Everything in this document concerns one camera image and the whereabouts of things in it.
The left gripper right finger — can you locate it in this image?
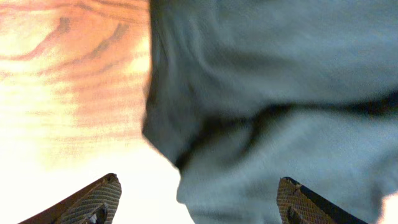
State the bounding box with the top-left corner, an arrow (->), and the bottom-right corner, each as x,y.
277,177 -> 367,224

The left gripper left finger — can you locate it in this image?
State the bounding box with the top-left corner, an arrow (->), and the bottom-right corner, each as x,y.
19,173 -> 122,224

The black t-shirt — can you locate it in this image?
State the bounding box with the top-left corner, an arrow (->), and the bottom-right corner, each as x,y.
142,0 -> 397,223

